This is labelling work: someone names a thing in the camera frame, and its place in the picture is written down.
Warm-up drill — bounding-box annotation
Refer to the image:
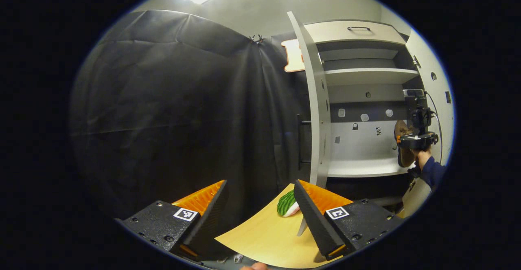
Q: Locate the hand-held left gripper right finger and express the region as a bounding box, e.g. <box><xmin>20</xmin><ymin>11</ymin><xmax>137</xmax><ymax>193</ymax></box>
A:
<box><xmin>293</xmin><ymin>179</ymin><xmax>403</xmax><ymax>261</ymax></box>

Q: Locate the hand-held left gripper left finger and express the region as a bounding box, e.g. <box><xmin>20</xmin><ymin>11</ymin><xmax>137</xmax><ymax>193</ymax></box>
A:
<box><xmin>121</xmin><ymin>179</ymin><xmax>228</xmax><ymax>261</ymax></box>

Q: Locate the brown fuzzy shoe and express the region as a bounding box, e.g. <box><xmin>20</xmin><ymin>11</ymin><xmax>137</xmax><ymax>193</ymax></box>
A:
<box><xmin>393</xmin><ymin>119</ymin><xmax>416</xmax><ymax>168</ymax></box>

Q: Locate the white shoe cabinet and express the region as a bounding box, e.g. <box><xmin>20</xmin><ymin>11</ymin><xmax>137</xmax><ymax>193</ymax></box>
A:
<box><xmin>303</xmin><ymin>20</ymin><xmax>454</xmax><ymax>217</ymax></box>

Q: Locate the white cabinet door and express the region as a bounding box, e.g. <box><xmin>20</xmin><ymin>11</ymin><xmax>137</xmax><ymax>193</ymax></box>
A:
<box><xmin>401</xmin><ymin>29</ymin><xmax>455</xmax><ymax>218</ymax></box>
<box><xmin>287</xmin><ymin>11</ymin><xmax>331</xmax><ymax>237</ymax></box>

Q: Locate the white cabinet shelf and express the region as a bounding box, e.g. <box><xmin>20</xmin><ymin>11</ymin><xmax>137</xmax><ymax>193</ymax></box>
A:
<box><xmin>324</xmin><ymin>68</ymin><xmax>420</xmax><ymax>86</ymax></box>

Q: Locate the white cabinet drawer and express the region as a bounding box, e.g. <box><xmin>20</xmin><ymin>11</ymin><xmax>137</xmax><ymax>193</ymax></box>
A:
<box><xmin>303</xmin><ymin>20</ymin><xmax>407</xmax><ymax>44</ymax></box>

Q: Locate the green striped watermelon toy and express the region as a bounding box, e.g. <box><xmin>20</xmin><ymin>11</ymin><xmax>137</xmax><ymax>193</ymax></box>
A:
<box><xmin>277</xmin><ymin>190</ymin><xmax>300</xmax><ymax>217</ymax></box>

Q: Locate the black backdrop cloth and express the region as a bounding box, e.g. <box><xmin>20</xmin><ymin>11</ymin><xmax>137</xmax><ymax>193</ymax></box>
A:
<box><xmin>69</xmin><ymin>9</ymin><xmax>314</xmax><ymax>222</ymax></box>

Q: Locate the black door handle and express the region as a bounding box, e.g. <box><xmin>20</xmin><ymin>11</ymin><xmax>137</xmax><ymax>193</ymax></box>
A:
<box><xmin>296</xmin><ymin>114</ymin><xmax>312</xmax><ymax>169</ymax></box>

